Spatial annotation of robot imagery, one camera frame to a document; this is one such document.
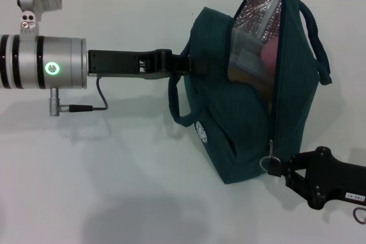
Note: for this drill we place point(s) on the pink toy peach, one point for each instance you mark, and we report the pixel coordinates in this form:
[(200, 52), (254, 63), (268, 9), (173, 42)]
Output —
[(270, 54)]

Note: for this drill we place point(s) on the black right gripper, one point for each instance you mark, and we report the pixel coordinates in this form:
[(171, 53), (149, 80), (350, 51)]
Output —
[(337, 178)]

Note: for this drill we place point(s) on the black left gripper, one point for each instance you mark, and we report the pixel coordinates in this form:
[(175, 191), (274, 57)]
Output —
[(123, 62)]

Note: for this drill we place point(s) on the clear plastic food container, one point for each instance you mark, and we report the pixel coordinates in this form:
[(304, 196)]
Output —
[(251, 41)]

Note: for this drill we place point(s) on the dark teal insulated lunch bag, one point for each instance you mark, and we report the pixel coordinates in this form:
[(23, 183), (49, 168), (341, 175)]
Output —
[(243, 118)]

